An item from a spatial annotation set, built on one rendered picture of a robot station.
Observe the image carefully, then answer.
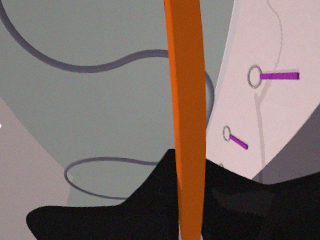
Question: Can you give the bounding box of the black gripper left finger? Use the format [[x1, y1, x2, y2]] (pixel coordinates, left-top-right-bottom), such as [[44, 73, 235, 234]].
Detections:
[[25, 148, 180, 240]]

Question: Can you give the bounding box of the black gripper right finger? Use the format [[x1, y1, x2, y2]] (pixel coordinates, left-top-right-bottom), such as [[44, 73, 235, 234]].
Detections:
[[201, 159, 320, 240]]

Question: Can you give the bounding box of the grey loop with purple handle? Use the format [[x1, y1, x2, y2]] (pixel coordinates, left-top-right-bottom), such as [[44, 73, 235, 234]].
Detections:
[[221, 127, 248, 151], [247, 65, 300, 88]]

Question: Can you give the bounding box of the orange long bar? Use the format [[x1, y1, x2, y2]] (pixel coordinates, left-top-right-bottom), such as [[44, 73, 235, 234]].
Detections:
[[164, 0, 207, 240]]

